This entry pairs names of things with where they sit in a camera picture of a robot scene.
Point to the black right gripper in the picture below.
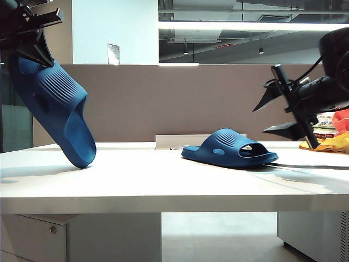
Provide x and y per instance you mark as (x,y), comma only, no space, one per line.
(308,95)

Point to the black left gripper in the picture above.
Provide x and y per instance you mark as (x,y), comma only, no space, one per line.
(13,24)

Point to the blue rubber slipper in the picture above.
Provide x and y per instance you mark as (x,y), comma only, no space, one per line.
(54,109)
(215,142)

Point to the printed plastic snack bag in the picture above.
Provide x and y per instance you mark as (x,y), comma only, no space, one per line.
(324,122)

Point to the yellow cloth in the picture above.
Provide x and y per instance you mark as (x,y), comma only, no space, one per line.
(332,144)

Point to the orange red cloth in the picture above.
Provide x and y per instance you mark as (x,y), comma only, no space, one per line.
(340,121)

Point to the black pendant spotlight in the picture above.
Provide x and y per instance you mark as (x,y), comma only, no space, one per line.
(261,51)
(185,51)

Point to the dark glass door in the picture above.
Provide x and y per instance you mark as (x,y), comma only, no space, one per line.
(19,128)

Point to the red ceiling sign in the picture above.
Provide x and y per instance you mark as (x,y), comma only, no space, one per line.
(223,46)

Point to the long linear ceiling light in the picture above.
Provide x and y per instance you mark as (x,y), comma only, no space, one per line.
(231,26)

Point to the brown desk partition panel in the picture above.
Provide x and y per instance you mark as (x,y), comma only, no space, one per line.
(177,103)

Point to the short white light strip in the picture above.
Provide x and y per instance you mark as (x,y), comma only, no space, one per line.
(178,64)

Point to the round drawer lock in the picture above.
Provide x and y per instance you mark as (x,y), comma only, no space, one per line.
(52,230)

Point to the white drawer cabinet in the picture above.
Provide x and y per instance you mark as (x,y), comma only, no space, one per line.
(32,240)

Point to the silver wall plate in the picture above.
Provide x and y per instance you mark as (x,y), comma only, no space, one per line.
(113,54)

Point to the white pedestal cabinet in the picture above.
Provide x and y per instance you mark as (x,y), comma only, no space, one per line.
(313,232)

